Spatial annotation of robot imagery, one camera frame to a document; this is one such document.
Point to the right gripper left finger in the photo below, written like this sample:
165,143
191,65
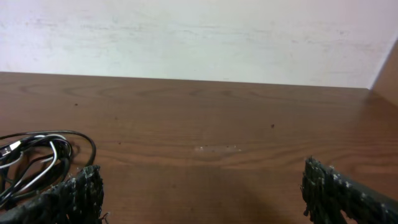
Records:
77,200

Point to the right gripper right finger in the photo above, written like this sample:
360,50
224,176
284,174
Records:
331,197

